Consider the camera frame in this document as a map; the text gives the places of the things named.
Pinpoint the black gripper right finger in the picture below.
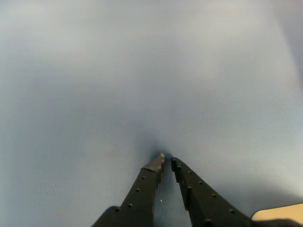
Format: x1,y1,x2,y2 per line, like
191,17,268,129
170,157,254,227

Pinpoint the gripper black left finger taped tip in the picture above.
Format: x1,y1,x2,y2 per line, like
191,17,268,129
91,152,165,227

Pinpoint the beige rounded square container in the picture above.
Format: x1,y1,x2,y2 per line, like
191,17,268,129
251,203,303,222

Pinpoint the dark blue table mat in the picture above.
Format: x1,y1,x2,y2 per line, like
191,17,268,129
0,0,303,227

